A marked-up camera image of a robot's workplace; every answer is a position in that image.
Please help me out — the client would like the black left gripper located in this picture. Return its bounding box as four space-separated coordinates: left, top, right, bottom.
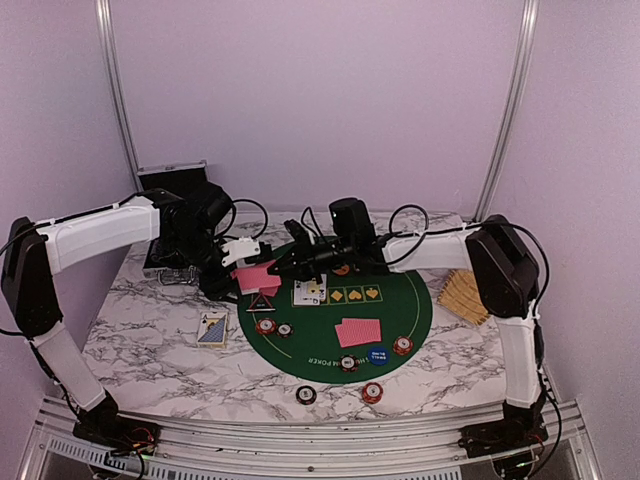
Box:
168 226 243 303

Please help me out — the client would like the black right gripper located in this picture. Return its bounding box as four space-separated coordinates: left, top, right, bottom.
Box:
269 234 356 284

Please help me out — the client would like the red backed card deck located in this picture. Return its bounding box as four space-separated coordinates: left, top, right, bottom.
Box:
231 260 281 295

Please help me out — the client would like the dealt red card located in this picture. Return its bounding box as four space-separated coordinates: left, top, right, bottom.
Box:
259 286 279 297
335 323 369 348

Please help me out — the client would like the red chip stack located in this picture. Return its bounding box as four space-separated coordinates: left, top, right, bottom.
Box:
255 318 278 336
393 336 414 356
361 382 384 404

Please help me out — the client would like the dark hundred chip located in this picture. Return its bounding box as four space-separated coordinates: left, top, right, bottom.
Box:
276 323 294 338

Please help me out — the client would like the dealt red card front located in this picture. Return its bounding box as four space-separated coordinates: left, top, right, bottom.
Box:
335 323 369 348

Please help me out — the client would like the dark chip stack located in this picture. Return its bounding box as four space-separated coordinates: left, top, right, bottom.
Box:
338 354 360 373
295 385 317 405

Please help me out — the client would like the blue small blind button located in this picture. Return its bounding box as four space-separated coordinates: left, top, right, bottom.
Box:
367 346 391 366

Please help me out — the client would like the red chip stack front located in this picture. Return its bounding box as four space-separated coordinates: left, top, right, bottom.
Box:
361 382 384 404

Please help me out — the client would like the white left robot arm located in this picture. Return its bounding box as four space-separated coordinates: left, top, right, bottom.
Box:
1 182 266 445

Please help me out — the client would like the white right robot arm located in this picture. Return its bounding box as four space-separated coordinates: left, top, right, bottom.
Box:
268 197 544 448

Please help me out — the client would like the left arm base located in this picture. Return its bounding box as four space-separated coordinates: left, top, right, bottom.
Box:
73 416 161 453

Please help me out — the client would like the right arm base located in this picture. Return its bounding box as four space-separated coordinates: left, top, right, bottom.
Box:
458 420 549 458

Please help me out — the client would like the blue card box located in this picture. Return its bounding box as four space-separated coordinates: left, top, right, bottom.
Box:
196 312 229 348

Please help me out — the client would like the triangular all in button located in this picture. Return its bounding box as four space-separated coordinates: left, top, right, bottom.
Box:
246 293 276 313

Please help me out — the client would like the round green poker mat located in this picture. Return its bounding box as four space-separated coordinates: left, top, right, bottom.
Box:
237 271 434 384

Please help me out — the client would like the aluminium poker case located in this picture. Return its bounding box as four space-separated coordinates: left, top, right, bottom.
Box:
137 160 208 286

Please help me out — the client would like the woven bamboo tray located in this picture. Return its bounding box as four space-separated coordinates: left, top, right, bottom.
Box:
437 270 490 326

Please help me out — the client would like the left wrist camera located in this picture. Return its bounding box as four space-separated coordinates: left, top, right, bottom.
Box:
220 237 261 267

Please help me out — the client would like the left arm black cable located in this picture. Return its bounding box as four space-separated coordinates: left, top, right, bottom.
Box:
0 198 270 341

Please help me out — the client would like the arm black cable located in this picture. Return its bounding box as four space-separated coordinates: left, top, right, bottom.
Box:
388 203 564 451
0 198 270 341

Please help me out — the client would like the front aluminium rail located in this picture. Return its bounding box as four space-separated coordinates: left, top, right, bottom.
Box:
14 397 604 479

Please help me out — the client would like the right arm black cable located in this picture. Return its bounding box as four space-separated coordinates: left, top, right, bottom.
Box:
388 203 564 451

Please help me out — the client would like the left aluminium frame post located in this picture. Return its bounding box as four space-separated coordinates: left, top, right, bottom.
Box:
95 0 141 191

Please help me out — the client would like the aluminium frame post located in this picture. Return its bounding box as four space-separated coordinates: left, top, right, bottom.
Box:
473 0 540 221
95 0 141 191

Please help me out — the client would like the right aluminium frame post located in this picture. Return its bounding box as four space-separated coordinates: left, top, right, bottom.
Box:
473 0 540 221

